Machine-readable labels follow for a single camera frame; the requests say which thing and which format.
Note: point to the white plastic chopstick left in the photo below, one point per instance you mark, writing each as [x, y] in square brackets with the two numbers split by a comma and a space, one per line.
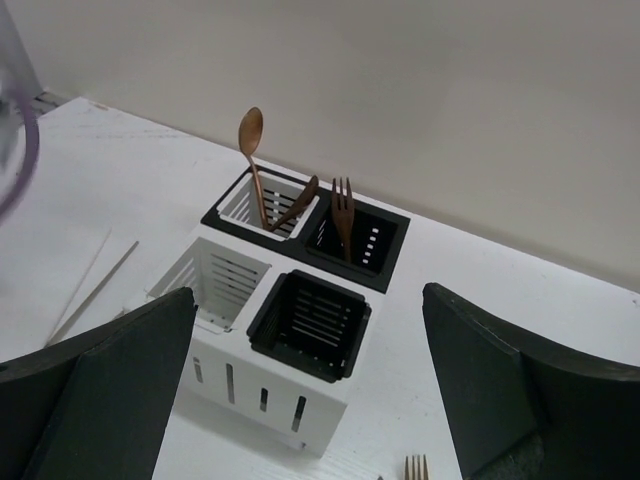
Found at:
[79, 284]

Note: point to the white plastic chopstick right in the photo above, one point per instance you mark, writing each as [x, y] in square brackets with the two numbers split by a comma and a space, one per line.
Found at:
[104, 270]

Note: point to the white front utensil holder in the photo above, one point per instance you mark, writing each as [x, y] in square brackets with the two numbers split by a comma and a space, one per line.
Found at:
[276, 341]

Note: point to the black rear utensil holder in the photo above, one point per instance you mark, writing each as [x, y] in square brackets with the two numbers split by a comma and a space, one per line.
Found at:
[312, 238]

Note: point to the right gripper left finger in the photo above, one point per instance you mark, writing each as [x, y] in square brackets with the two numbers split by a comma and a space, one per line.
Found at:
[96, 406]

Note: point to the white plastic chopstick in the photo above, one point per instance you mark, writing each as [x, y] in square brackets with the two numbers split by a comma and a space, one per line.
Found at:
[79, 284]
[104, 270]

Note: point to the gold fork dark handle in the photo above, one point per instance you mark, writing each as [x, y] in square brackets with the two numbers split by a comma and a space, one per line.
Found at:
[416, 467]

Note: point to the dark wooden fork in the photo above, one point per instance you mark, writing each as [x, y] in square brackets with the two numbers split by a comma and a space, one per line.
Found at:
[343, 213]

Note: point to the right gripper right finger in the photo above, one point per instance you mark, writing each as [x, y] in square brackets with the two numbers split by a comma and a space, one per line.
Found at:
[521, 406]

